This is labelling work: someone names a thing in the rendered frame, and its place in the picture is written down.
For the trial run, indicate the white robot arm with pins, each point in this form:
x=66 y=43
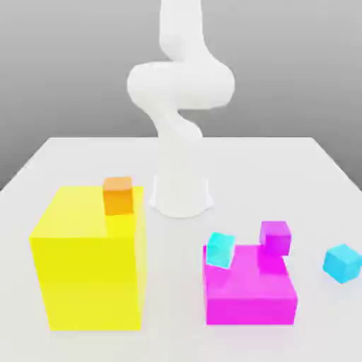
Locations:
x=181 y=84

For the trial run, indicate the small orange cube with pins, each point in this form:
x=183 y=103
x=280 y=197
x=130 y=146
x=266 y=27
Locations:
x=118 y=198

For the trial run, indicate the small cyan cube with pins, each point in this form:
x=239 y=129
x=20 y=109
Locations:
x=220 y=250

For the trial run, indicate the small purple cube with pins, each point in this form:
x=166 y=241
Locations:
x=275 y=236

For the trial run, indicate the small blue cube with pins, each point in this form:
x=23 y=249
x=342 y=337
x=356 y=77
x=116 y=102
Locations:
x=342 y=263

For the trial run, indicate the large magenta box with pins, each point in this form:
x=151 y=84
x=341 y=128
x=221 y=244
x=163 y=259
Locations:
x=249 y=297

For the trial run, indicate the large yellow box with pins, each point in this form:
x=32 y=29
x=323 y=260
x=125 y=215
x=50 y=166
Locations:
x=84 y=277

